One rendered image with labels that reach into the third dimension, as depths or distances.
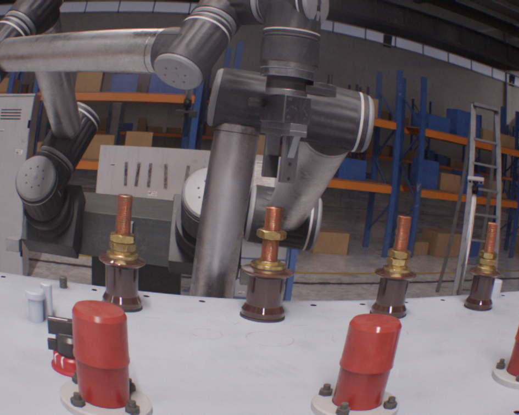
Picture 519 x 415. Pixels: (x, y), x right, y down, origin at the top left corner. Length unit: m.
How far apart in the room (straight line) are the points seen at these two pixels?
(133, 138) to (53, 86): 6.85
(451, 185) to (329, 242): 2.53
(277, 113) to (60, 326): 0.56
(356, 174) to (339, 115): 8.24
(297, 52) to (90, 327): 0.65
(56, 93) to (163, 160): 3.91
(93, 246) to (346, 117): 1.58
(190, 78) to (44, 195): 1.20
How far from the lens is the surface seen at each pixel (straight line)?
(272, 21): 1.12
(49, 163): 2.26
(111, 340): 0.65
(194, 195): 2.14
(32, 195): 2.22
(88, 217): 2.69
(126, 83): 8.76
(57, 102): 2.10
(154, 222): 2.65
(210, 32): 1.13
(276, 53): 1.10
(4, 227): 5.72
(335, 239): 9.58
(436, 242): 10.36
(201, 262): 1.44
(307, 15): 1.11
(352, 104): 1.42
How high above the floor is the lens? 1.70
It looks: 7 degrees down
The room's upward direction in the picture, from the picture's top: 6 degrees clockwise
